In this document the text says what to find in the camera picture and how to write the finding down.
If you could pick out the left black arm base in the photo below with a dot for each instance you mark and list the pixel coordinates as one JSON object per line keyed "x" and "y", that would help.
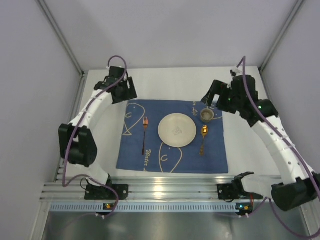
{"x": 95, "y": 192}

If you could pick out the speckled ceramic cup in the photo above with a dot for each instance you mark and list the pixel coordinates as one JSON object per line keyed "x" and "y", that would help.
{"x": 206, "y": 115}

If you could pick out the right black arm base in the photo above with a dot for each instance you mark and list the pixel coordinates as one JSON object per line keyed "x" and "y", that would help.
{"x": 230, "y": 191}

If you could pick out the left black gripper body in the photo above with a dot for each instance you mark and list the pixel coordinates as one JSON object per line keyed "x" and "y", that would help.
{"x": 125, "y": 91}

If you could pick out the cream ceramic plate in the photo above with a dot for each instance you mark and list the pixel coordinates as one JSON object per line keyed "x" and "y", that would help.
{"x": 177, "y": 130}

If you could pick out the left aluminium frame post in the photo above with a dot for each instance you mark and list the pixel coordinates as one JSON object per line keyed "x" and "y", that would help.
{"x": 43, "y": 6}

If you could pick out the perforated cable duct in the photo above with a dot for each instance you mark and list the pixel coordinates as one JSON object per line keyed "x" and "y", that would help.
{"x": 152, "y": 207}

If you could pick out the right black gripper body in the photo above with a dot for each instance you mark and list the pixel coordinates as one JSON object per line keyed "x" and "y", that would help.
{"x": 215, "y": 93}

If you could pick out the aluminium frame post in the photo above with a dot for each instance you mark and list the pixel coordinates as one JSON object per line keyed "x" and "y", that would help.
{"x": 294, "y": 11}
{"x": 43, "y": 6}

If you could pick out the aluminium mounting rail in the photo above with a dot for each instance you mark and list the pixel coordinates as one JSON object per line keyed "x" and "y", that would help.
{"x": 146, "y": 188}

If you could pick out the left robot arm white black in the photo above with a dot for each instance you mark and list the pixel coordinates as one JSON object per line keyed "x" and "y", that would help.
{"x": 76, "y": 141}

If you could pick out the blue placemat cloth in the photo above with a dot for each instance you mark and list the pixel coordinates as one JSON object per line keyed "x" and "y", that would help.
{"x": 161, "y": 158}

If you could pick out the right aluminium frame post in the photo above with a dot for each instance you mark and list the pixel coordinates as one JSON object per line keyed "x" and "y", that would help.
{"x": 294, "y": 11}

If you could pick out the copper spoon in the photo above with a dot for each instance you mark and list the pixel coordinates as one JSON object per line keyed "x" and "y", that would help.
{"x": 204, "y": 132}

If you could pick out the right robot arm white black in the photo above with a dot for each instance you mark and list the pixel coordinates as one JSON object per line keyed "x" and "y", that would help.
{"x": 299, "y": 182}

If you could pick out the copper fork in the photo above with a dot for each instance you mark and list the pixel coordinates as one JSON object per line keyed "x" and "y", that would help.
{"x": 145, "y": 126}

